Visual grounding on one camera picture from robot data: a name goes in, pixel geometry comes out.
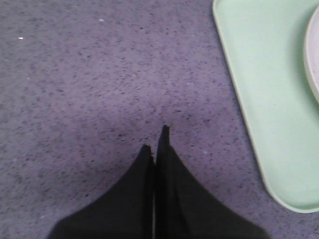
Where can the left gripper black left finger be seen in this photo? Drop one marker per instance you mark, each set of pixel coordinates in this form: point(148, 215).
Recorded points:
point(124, 212)

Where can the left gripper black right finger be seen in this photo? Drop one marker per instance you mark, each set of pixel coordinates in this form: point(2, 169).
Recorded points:
point(185, 210)

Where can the white oval plate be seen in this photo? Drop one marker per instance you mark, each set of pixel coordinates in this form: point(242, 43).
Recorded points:
point(311, 53)

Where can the light green serving tray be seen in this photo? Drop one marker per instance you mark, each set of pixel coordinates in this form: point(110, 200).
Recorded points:
point(263, 45)

